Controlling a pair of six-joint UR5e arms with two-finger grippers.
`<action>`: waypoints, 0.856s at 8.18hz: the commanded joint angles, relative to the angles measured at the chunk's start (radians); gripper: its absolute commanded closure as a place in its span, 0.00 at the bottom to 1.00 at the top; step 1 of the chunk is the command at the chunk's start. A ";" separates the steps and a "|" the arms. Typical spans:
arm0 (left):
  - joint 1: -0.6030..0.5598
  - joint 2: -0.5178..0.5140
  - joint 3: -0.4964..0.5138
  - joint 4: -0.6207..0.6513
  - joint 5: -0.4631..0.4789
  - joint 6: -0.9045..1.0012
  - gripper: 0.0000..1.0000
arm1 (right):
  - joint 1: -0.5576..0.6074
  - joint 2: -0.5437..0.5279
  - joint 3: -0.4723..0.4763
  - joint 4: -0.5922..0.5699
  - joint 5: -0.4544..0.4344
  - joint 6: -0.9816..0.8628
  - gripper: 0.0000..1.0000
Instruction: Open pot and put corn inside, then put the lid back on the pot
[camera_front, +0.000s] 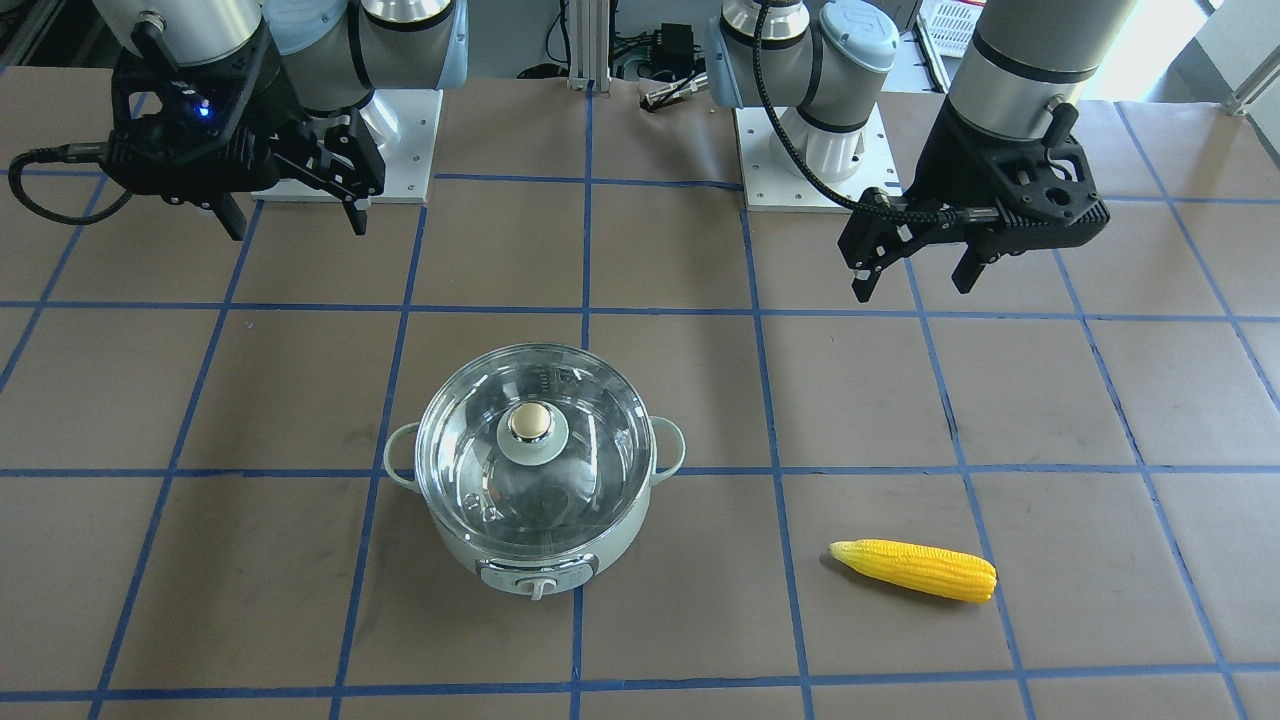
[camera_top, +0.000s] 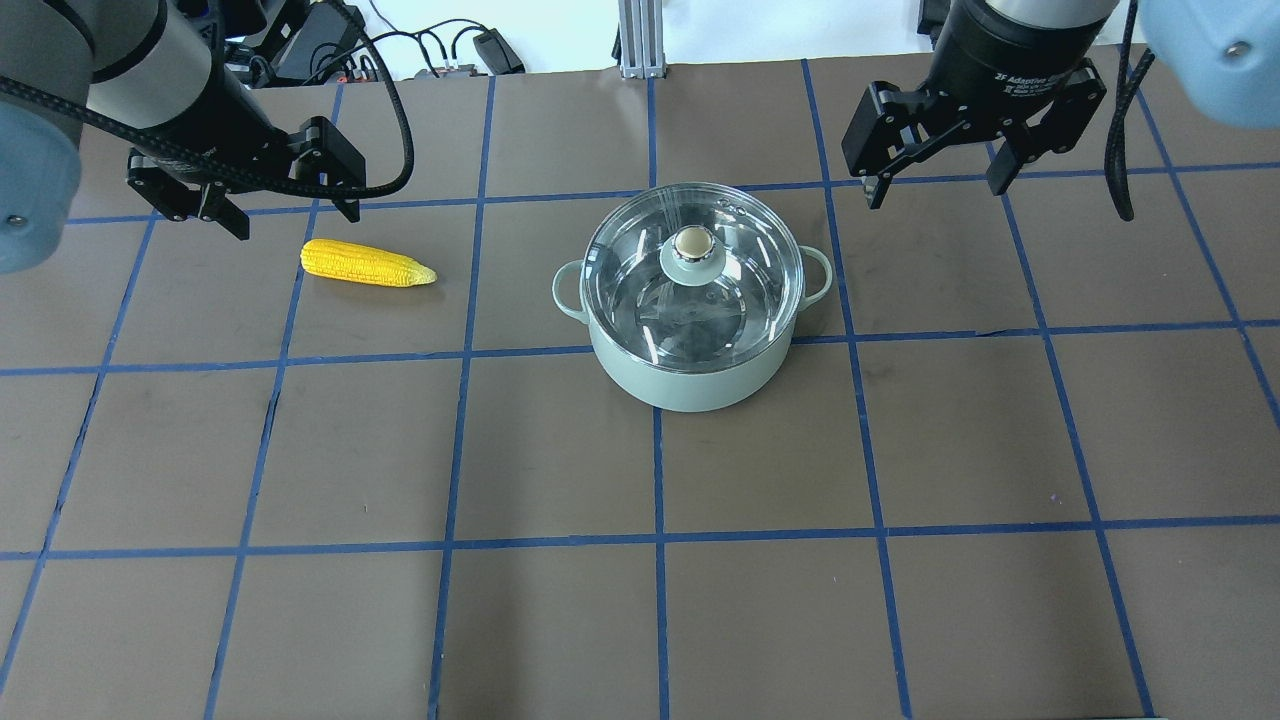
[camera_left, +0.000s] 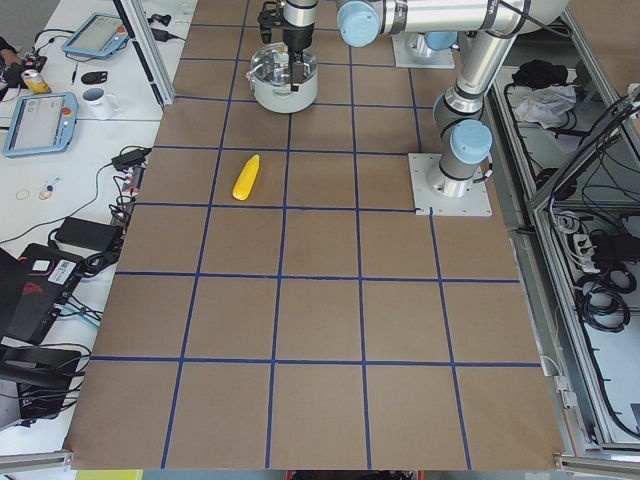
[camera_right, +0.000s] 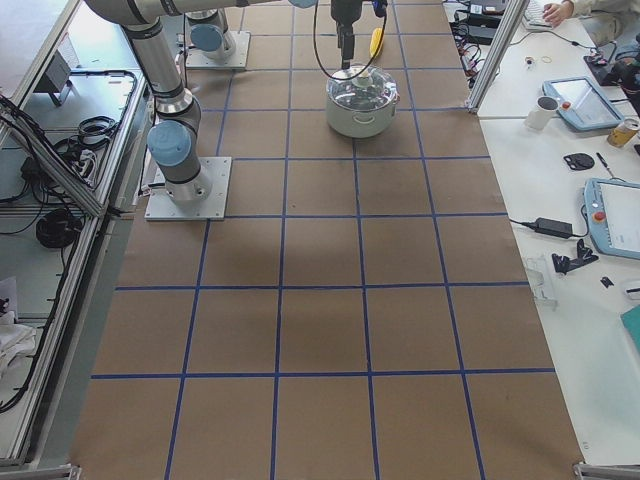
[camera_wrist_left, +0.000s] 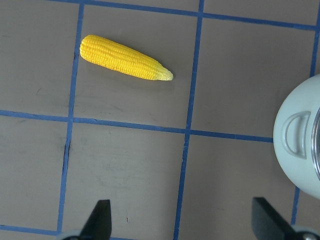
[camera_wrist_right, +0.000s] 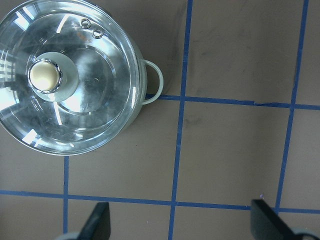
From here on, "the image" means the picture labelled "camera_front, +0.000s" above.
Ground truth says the pale green electric pot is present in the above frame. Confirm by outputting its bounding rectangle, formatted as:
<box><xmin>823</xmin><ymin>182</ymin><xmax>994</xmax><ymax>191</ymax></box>
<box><xmin>381</xmin><ymin>342</ymin><xmax>687</xmax><ymax>601</ymax></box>

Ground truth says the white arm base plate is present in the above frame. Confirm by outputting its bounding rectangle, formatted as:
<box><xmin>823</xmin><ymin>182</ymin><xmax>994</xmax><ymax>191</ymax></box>
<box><xmin>252</xmin><ymin>90</ymin><xmax>444</xmax><ymax>205</ymax></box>
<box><xmin>733</xmin><ymin>105</ymin><xmax>902</xmax><ymax>213</ymax></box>

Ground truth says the black power adapter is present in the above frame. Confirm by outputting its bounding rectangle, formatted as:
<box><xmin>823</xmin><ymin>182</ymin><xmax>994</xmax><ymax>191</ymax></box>
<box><xmin>650</xmin><ymin>23</ymin><xmax>698</xmax><ymax>76</ymax></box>

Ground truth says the aluminium frame post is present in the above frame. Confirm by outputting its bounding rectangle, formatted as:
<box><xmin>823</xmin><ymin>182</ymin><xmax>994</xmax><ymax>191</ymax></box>
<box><xmin>566</xmin><ymin>0</ymin><xmax>613</xmax><ymax>94</ymax></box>

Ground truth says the glass pot lid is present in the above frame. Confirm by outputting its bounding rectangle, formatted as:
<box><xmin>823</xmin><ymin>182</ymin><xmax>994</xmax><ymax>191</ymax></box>
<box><xmin>413</xmin><ymin>343</ymin><xmax>658</xmax><ymax>560</ymax></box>

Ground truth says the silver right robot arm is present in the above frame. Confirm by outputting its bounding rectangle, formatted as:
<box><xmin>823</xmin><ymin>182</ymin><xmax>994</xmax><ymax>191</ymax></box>
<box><xmin>93</xmin><ymin>1</ymin><xmax>468</xmax><ymax>240</ymax></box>

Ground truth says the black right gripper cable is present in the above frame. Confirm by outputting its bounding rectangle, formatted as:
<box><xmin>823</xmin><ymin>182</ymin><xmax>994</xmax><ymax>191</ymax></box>
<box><xmin>6</xmin><ymin>142</ymin><xmax>136</xmax><ymax>225</ymax></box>

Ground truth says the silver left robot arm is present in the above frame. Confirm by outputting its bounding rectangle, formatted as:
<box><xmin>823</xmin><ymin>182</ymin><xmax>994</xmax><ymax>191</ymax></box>
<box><xmin>707</xmin><ymin>1</ymin><xmax>1133</xmax><ymax>302</ymax></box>

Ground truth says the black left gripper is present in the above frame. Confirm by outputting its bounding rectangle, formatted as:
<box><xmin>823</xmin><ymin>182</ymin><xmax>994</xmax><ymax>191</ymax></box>
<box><xmin>838</xmin><ymin>102</ymin><xmax>1110</xmax><ymax>304</ymax></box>

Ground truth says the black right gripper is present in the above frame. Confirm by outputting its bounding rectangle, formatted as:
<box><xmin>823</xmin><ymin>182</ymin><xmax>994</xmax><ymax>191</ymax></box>
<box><xmin>99</xmin><ymin>22</ymin><xmax>387</xmax><ymax>242</ymax></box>

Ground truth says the black braided left gripper cable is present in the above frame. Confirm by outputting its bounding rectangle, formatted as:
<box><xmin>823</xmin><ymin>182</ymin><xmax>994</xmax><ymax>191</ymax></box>
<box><xmin>751</xmin><ymin>0</ymin><xmax>1001</xmax><ymax>223</ymax></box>

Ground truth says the white plastic basket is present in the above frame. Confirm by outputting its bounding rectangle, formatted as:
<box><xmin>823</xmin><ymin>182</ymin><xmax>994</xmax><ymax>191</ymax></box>
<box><xmin>918</xmin><ymin>1</ymin><xmax>986</xmax><ymax>58</ymax></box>

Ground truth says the yellow corn cob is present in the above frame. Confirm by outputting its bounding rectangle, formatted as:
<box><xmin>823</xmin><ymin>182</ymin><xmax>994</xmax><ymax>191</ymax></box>
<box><xmin>828</xmin><ymin>539</ymin><xmax>998</xmax><ymax>603</ymax></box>

